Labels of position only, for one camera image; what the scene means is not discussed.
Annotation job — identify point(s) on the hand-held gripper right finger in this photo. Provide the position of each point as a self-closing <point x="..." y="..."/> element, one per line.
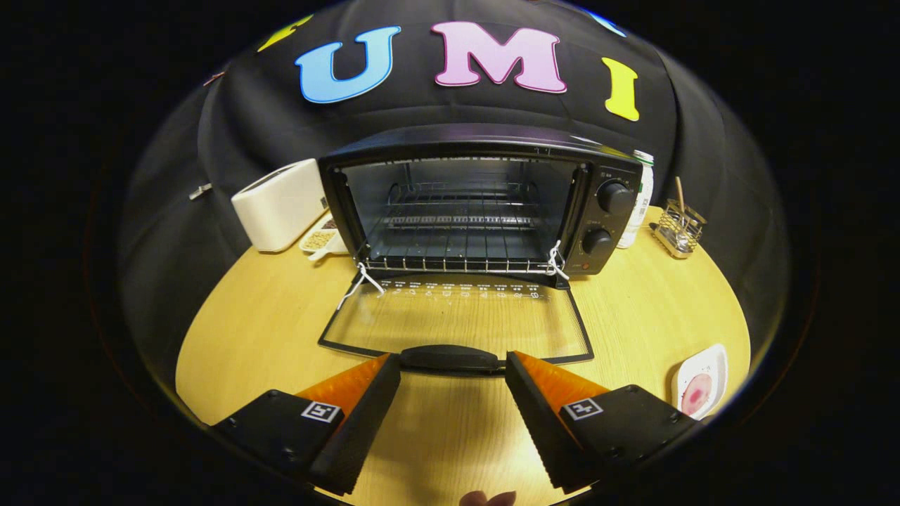
<point x="538" y="429"/>

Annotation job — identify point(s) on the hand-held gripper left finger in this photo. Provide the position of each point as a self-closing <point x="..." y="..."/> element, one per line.
<point x="362" y="429"/>

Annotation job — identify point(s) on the pink ham slice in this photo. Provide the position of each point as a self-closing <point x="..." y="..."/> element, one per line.
<point x="697" y="393"/>

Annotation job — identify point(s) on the white square plate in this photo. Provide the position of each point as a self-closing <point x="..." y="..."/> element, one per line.
<point x="706" y="362"/>

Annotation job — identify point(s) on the black toaster oven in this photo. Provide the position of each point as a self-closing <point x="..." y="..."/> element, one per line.
<point x="457" y="140"/>

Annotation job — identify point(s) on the white toaster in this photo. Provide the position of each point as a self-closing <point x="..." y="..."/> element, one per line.
<point x="278" y="207"/>

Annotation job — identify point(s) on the small dish of beans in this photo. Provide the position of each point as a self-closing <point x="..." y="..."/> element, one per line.
<point x="320" y="240"/>

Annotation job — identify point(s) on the white bottle green label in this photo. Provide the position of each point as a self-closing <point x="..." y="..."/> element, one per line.
<point x="641" y="204"/>

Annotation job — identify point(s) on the wooden stick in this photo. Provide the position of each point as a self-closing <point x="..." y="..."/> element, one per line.
<point x="680" y="193"/>

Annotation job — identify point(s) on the metal clip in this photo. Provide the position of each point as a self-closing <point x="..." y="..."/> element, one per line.
<point x="200" y="191"/>

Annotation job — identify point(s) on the black backdrop cloth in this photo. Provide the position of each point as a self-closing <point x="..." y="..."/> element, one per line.
<point x="211" y="140"/>

